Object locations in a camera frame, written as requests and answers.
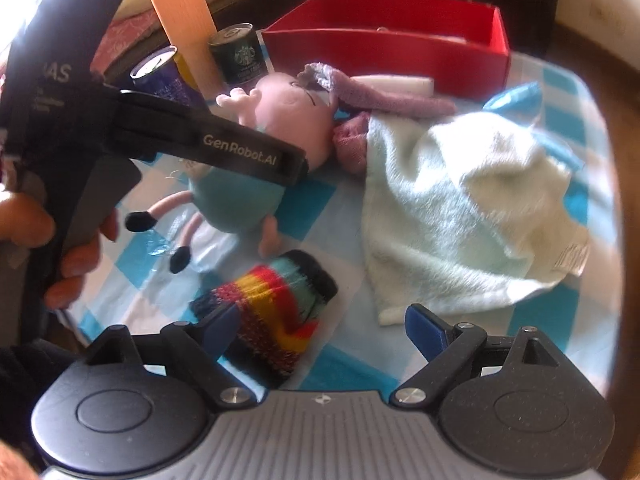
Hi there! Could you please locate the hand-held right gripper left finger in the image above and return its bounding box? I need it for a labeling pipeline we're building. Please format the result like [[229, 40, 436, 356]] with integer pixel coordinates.
[[85, 305, 257, 408]]

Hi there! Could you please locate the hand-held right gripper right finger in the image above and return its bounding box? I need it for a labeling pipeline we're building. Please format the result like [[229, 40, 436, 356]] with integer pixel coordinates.
[[390, 304, 571, 408]]

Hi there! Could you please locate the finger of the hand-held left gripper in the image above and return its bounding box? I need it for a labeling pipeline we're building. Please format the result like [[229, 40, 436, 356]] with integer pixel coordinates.
[[277, 142, 309, 187]]

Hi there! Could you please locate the pink pig plush toy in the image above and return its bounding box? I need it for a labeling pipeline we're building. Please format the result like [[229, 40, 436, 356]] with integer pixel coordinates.
[[125, 72, 341, 275]]

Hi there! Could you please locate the rainbow striped knit sock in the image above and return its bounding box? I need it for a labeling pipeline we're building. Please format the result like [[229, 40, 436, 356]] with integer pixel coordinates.
[[190, 249, 339, 389]]

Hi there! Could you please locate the red cardboard box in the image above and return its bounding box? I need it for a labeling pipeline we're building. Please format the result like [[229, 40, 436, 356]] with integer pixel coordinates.
[[261, 0, 512, 98]]

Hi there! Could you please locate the person's left hand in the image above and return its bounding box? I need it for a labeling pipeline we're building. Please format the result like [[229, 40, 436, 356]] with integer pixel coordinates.
[[0, 191, 121, 308]]

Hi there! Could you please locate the blue white checkered tablecloth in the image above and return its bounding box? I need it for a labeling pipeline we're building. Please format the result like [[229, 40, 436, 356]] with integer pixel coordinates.
[[65, 30, 617, 396]]

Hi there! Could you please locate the pink patterned bed sheet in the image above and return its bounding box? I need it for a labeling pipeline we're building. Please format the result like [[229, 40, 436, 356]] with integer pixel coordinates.
[[94, 11, 168, 70]]

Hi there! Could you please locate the blue drink can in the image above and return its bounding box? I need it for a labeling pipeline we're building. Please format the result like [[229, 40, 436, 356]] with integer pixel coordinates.
[[131, 46, 202, 109]]

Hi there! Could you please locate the dark green drink can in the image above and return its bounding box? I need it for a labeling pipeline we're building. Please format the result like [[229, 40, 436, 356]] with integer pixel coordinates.
[[208, 22, 267, 87]]

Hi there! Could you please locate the pale fluffy towel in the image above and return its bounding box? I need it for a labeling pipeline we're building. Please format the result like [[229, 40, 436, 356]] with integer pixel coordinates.
[[361, 110, 592, 327]]

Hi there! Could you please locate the orange ribbed bottle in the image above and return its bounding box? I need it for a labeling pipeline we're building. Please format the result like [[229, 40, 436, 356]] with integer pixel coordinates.
[[149, 0, 227, 100]]

